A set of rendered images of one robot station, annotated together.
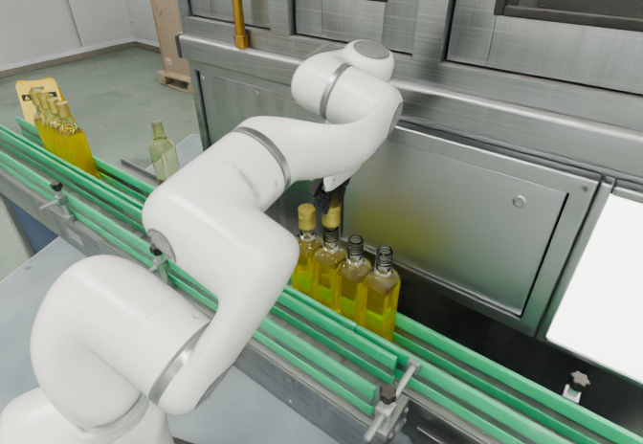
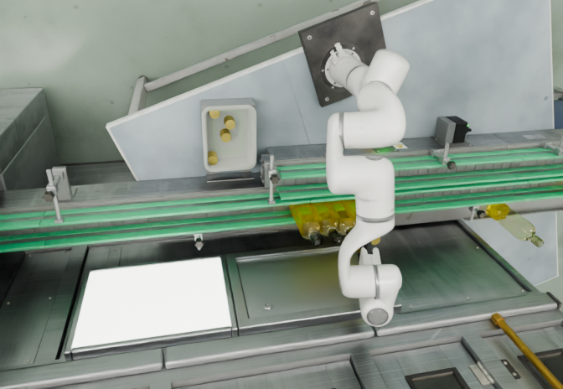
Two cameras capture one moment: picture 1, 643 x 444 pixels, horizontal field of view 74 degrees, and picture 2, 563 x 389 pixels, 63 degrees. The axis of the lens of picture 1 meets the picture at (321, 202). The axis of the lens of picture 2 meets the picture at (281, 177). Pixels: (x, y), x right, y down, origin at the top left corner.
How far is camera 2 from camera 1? 65 cm
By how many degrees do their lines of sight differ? 28
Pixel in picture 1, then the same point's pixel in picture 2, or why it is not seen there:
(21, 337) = (496, 66)
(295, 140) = (364, 231)
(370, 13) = (411, 367)
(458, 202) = (297, 293)
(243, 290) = (333, 163)
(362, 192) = not seen: hidden behind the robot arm
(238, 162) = (372, 204)
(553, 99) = (280, 358)
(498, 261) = (260, 277)
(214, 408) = not seen: hidden behind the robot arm
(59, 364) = (380, 99)
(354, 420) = (282, 159)
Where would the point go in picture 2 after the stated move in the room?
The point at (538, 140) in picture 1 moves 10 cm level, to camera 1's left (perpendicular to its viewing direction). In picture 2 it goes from (276, 335) to (307, 313)
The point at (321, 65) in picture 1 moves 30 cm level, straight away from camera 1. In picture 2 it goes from (388, 282) to (441, 350)
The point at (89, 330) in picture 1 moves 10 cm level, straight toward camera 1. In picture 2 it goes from (377, 116) to (336, 107)
